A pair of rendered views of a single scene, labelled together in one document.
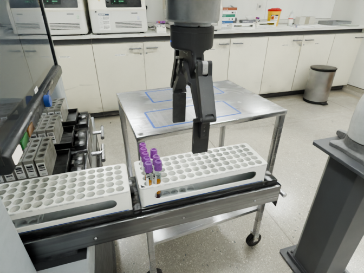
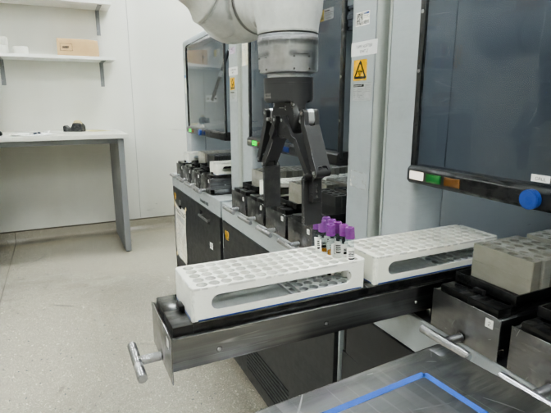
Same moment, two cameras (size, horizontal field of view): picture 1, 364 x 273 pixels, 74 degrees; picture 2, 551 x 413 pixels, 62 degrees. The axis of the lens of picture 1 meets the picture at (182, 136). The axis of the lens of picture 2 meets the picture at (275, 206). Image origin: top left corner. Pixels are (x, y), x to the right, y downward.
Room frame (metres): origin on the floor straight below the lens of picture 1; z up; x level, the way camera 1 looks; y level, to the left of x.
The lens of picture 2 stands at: (1.15, -0.14, 1.12)
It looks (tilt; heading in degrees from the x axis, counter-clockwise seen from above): 13 degrees down; 172
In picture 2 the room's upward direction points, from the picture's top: straight up
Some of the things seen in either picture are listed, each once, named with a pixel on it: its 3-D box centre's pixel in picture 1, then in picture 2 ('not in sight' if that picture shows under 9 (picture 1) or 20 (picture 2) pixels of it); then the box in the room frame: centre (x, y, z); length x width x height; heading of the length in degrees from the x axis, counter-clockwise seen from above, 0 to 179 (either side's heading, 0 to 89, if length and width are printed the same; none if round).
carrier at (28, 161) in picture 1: (36, 158); (514, 266); (0.50, 0.36, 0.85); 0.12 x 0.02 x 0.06; 17
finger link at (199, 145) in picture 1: (200, 135); (271, 186); (0.38, -0.03, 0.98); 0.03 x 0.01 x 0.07; 107
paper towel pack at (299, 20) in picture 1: (304, 20); not in sight; (3.92, -1.80, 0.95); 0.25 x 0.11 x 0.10; 103
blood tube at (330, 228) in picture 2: (154, 171); (330, 255); (0.43, 0.06, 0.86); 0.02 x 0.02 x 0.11
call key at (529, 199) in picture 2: (47, 101); (530, 199); (0.56, 0.33, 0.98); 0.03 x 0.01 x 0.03; 17
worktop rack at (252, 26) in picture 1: (241, 26); not in sight; (3.21, -0.72, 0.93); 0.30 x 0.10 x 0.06; 99
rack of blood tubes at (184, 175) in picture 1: (200, 173); (272, 281); (0.46, -0.04, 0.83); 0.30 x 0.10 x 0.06; 107
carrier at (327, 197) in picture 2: not in sight; (327, 203); (-0.03, 0.18, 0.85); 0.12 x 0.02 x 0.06; 17
